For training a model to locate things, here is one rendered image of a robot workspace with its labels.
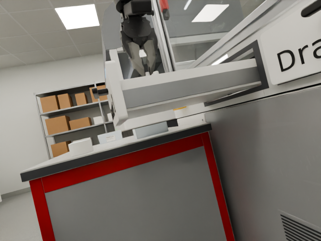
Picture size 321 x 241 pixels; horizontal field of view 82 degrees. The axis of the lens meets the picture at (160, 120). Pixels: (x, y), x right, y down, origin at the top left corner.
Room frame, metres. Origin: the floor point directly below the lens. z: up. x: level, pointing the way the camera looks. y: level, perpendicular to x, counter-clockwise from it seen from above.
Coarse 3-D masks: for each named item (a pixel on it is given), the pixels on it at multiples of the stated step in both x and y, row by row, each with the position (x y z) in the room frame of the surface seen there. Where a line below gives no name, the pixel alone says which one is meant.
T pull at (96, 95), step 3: (93, 90) 0.42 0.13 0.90; (96, 90) 0.42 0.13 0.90; (99, 90) 0.45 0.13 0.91; (102, 90) 0.45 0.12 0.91; (105, 90) 0.45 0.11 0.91; (93, 93) 0.42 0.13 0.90; (96, 93) 0.43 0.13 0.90; (99, 93) 0.45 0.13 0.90; (102, 93) 0.45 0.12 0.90; (105, 93) 0.45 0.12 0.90; (96, 96) 0.46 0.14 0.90
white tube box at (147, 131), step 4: (156, 124) 0.70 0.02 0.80; (160, 124) 0.70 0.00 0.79; (164, 124) 0.71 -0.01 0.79; (140, 128) 0.68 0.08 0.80; (144, 128) 0.69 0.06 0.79; (148, 128) 0.69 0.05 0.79; (152, 128) 0.69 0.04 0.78; (156, 128) 0.70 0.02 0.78; (160, 128) 0.70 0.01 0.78; (164, 128) 0.70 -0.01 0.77; (136, 132) 0.68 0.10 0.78; (140, 132) 0.68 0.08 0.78; (144, 132) 0.68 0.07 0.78; (148, 132) 0.69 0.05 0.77; (152, 132) 0.69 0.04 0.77; (156, 132) 0.70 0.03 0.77; (160, 132) 0.70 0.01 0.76; (136, 136) 0.68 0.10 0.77; (140, 136) 0.68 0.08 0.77; (144, 136) 0.68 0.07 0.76
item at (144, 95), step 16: (224, 64) 0.41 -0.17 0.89; (240, 64) 0.43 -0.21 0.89; (256, 64) 0.44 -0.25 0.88; (128, 80) 0.35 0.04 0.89; (144, 80) 0.36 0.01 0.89; (160, 80) 0.37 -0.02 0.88; (176, 80) 0.38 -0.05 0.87; (192, 80) 0.39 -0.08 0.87; (208, 80) 0.40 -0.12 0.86; (224, 80) 0.41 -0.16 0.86; (240, 80) 0.42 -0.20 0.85; (256, 80) 0.43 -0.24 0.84; (128, 96) 0.35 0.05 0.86; (144, 96) 0.36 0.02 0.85; (160, 96) 0.37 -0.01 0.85; (176, 96) 0.37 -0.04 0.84; (192, 96) 0.39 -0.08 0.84; (208, 96) 0.45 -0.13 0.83; (224, 96) 0.61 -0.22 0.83; (128, 112) 0.38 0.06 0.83; (144, 112) 0.48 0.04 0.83
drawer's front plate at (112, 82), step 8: (112, 64) 0.33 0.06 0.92; (112, 72) 0.33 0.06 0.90; (112, 80) 0.33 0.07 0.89; (112, 88) 0.33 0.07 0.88; (120, 88) 0.33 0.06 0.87; (112, 96) 0.35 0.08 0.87; (120, 96) 0.33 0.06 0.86; (112, 104) 0.41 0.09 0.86; (120, 104) 0.33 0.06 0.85; (120, 112) 0.33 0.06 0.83; (120, 120) 0.33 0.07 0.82
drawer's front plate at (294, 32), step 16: (288, 16) 0.33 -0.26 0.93; (320, 16) 0.28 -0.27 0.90; (272, 32) 0.36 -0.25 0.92; (288, 32) 0.33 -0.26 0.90; (304, 32) 0.31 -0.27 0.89; (320, 32) 0.29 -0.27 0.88; (272, 48) 0.37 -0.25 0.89; (288, 48) 0.34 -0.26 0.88; (272, 64) 0.38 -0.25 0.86; (288, 64) 0.35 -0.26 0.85; (304, 64) 0.32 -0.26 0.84; (320, 64) 0.30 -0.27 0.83; (272, 80) 0.38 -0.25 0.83; (288, 80) 0.35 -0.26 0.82
